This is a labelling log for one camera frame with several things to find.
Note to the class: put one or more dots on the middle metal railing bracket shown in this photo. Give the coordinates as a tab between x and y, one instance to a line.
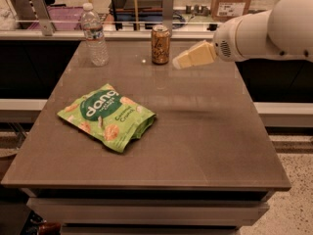
167	13

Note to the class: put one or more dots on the metal railing bracket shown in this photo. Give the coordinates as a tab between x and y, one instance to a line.
167	13
47	28

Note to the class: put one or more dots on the clear plastic water bottle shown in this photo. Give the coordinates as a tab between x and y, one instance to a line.
94	35

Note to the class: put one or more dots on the purple mat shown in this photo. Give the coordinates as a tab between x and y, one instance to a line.
62	18

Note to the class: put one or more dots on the left metal railing bracket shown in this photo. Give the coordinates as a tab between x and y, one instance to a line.
47	28

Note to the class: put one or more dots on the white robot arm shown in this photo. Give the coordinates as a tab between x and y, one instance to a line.
280	34

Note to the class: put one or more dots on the green snack chip bag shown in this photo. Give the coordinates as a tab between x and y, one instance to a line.
110	117

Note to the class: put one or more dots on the grey table base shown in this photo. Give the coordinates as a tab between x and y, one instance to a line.
159	213

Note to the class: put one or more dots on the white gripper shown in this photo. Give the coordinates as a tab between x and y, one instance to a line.
224	45

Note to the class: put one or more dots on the orange soda can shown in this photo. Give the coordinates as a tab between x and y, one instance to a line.
160	42

